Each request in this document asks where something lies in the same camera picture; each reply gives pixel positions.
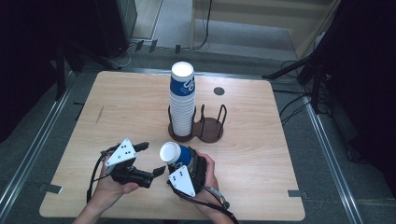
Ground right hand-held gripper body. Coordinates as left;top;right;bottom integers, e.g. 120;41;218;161
167;154;208;198

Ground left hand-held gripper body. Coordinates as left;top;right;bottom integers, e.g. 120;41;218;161
105;138;155;189

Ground blue white paper cup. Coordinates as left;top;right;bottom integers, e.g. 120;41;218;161
159;141;193;171

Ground dark wooden cup holder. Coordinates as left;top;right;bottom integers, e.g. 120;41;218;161
167;104;228;144

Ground stack of paper cups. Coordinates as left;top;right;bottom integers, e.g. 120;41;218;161
168;61;197;138

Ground person's right hand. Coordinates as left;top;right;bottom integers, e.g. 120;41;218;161
194;150;220;201

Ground person's left hand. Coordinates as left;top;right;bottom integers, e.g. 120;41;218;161
94;156;140;208

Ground grey tape strip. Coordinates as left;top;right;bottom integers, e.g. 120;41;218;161
38;183;64;195
287;189;309;200

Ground dark cabinet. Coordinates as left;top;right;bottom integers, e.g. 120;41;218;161
94;0;138;59

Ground black tripod leg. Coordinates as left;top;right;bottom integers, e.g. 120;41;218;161
262;58;313;80

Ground black equipment stand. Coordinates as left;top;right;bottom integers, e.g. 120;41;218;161
297;46;332;115

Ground beige wooden partition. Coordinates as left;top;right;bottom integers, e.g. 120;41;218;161
191;0;341;60

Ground grey wrist strap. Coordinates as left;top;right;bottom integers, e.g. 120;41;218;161
205;186;231;210

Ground metal floor rail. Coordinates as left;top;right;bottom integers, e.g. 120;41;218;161
0;70;77;213
303;95;364;224

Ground white floor cable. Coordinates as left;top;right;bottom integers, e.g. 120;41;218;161
116;45;138;68

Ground black stand frame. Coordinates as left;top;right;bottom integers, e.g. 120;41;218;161
55;38;86;101

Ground black floor cables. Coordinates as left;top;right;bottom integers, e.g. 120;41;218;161
273;89;312;126

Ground black hanging cable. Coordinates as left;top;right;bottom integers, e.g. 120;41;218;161
181;0;214;51

